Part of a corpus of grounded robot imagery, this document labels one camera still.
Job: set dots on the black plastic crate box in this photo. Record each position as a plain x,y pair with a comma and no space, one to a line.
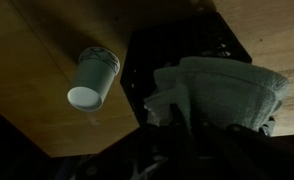
160,43

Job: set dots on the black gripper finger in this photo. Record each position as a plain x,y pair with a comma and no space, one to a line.
178,116

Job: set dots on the white paper cup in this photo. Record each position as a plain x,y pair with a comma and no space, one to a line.
93,80

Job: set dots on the white terry cloth towel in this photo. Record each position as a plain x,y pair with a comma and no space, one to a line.
227,90

